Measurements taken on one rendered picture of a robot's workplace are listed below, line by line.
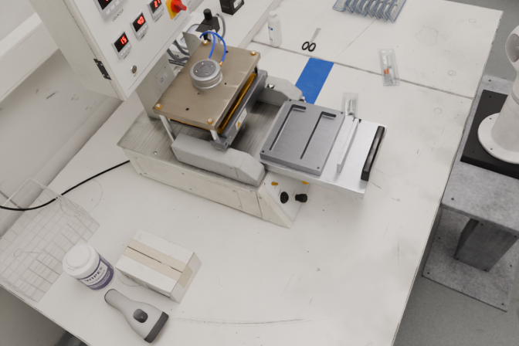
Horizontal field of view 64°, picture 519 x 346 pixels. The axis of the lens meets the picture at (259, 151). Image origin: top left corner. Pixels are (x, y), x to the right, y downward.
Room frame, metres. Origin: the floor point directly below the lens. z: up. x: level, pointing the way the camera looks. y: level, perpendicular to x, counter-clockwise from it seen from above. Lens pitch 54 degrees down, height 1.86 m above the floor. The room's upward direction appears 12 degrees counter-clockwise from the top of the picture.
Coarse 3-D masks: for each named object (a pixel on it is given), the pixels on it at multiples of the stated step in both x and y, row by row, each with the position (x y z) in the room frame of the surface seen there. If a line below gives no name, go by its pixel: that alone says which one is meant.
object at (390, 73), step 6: (384, 54) 1.12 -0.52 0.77; (390, 54) 1.11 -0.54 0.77; (384, 60) 1.09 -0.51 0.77; (390, 60) 1.08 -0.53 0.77; (384, 66) 1.06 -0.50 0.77; (390, 66) 1.05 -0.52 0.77; (396, 66) 1.05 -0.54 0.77; (384, 72) 1.03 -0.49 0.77; (390, 72) 1.03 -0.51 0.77; (396, 72) 1.02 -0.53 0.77; (384, 78) 1.00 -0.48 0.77; (390, 78) 1.00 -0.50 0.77; (396, 78) 0.99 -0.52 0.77
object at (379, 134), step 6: (378, 126) 0.63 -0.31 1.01; (378, 132) 0.61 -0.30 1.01; (384, 132) 0.61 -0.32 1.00; (378, 138) 0.59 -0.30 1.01; (372, 144) 0.58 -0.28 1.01; (378, 144) 0.57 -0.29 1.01; (372, 150) 0.56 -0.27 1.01; (372, 156) 0.54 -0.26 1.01; (366, 162) 0.53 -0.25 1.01; (372, 162) 0.53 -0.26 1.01; (366, 168) 0.51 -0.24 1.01; (366, 174) 0.50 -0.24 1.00; (366, 180) 0.50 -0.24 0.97
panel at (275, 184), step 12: (264, 180) 0.59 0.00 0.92; (276, 180) 0.61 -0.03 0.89; (288, 180) 0.63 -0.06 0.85; (300, 180) 0.65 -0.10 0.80; (276, 192) 0.58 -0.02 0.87; (288, 192) 0.60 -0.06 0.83; (300, 192) 0.62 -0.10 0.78; (288, 204) 0.57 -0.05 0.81; (300, 204) 0.59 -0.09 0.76; (288, 216) 0.54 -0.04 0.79
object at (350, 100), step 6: (348, 96) 0.96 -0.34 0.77; (354, 96) 0.95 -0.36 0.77; (342, 102) 0.93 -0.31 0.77; (348, 102) 0.93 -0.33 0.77; (354, 102) 0.92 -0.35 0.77; (342, 108) 0.91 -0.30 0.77; (348, 108) 0.90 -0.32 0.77; (354, 108) 0.90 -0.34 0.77; (348, 114) 0.87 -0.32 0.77; (354, 114) 0.87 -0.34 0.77
